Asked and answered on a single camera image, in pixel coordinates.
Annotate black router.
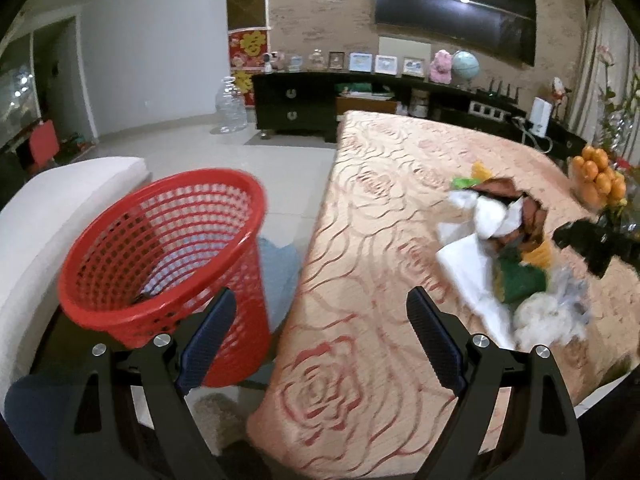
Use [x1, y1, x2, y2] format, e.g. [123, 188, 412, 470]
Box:
[475, 77, 524, 104]

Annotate red plastic basket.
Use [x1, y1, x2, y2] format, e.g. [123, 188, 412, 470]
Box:
[57, 169, 273, 388]

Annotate rose-patterned tablecloth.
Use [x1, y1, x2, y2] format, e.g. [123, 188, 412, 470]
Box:
[246, 110, 636, 480]

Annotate dark green packet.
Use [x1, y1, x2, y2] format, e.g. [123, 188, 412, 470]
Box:
[495, 255, 551, 305]

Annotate yellow foam fruit net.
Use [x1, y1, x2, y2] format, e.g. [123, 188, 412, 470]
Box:
[522, 240, 553, 268]
[469, 160, 498, 183]

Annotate black low cabinet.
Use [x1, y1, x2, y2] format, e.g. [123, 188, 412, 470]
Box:
[251, 71, 588, 157]

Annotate beige rug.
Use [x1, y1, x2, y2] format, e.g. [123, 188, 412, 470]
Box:
[191, 392, 253, 457]

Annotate white sofa cushion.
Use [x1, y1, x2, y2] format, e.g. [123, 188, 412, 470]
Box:
[0, 156, 153, 391]

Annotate light blue globe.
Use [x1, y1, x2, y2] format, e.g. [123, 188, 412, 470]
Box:
[452, 51, 480, 84]

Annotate wall-mounted television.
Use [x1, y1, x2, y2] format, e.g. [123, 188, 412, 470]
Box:
[374, 0, 540, 67]

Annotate bowl of oranges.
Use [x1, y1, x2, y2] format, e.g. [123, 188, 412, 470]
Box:
[570, 144, 628, 208]

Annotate white wall panel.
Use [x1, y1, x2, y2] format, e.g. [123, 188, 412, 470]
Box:
[378, 36, 432, 61]

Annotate printed plastic bag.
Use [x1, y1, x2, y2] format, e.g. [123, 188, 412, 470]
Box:
[550, 265, 593, 318]

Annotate light blue floor cloth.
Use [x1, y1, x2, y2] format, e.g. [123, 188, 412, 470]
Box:
[256, 237, 302, 333]

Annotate white power strip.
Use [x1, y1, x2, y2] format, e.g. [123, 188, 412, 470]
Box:
[467, 101, 507, 119]

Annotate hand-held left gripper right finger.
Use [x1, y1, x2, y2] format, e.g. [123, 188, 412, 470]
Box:
[406, 287, 586, 480]

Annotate large clear water bottle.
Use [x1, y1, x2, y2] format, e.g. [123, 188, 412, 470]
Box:
[210, 76, 249, 135]

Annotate white box device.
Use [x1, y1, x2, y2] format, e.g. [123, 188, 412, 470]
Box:
[530, 97, 554, 136]

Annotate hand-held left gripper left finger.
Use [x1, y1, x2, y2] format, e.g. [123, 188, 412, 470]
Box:
[55, 287, 237, 480]

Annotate red chair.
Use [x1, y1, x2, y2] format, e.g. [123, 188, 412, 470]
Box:
[27, 120, 62, 170]

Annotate pink plush toy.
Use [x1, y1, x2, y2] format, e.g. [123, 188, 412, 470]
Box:
[431, 50, 454, 83]

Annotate brown wrapper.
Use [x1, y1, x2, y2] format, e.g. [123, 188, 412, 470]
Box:
[472, 176, 548, 248]

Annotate flower stems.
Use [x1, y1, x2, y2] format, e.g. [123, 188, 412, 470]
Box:
[592, 45, 640, 211]

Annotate red paper wall poster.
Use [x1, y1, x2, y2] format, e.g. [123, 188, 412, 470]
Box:
[227, 27, 271, 107]

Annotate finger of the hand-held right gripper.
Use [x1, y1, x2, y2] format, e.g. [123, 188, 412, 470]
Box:
[552, 220, 615, 277]

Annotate white tissue ball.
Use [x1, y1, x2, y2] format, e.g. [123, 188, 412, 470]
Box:
[512, 292, 588, 348]

